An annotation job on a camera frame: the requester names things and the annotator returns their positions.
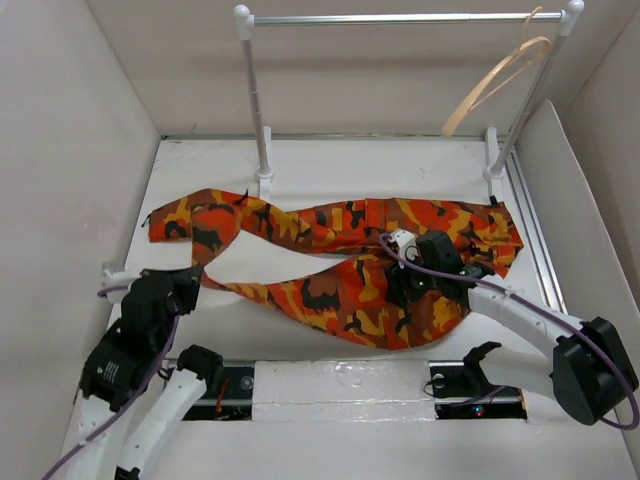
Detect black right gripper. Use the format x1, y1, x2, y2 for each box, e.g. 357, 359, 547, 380
384, 248, 442, 307

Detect orange camouflage trousers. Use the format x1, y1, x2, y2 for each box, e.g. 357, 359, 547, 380
148, 188, 524, 350

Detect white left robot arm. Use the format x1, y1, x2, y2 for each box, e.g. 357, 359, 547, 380
66, 267, 223, 479

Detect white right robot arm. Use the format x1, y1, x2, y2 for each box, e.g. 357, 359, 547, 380
379, 229, 639, 431

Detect beige wooden hanger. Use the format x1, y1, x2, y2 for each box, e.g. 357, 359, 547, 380
441, 6, 551, 137

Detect white clothes rack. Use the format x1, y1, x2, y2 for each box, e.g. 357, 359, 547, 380
231, 1, 585, 199

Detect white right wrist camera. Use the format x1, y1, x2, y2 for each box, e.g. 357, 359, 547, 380
391, 229, 421, 268

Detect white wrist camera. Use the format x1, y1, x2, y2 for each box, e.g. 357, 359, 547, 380
101, 261, 132, 289
391, 229, 421, 268

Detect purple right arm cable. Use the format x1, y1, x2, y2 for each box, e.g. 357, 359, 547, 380
377, 232, 640, 431

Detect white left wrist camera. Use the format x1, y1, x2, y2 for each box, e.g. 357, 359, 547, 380
101, 261, 132, 289

